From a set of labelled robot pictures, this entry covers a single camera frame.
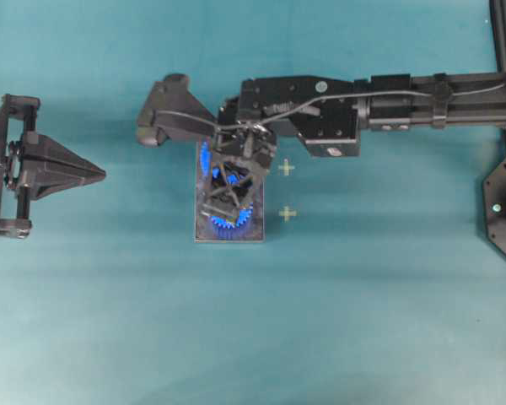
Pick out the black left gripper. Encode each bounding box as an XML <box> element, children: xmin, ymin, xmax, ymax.
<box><xmin>0</xmin><ymin>94</ymin><xmax>106</xmax><ymax>239</ymax></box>

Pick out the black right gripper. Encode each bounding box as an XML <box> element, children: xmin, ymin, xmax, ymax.
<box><xmin>201</xmin><ymin>96</ymin><xmax>277</xmax><ymax>220</ymax></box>

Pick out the small blue gear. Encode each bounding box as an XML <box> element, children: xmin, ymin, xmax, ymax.
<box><xmin>196</xmin><ymin>141</ymin><xmax>244</xmax><ymax>187</ymax></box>

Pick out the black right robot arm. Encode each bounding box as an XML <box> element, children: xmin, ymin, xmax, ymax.
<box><xmin>200</xmin><ymin>73</ymin><xmax>506</xmax><ymax>224</ymax></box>

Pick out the large blue gear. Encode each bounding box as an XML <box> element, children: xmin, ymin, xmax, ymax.
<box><xmin>210</xmin><ymin>204</ymin><xmax>254</xmax><ymax>230</ymax></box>

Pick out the metal gear base plate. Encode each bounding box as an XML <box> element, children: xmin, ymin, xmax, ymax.
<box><xmin>194</xmin><ymin>141</ymin><xmax>265</xmax><ymax>243</ymax></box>

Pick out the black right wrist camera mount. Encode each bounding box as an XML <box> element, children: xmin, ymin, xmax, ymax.
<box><xmin>136</xmin><ymin>73</ymin><xmax>215</xmax><ymax>148</ymax></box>

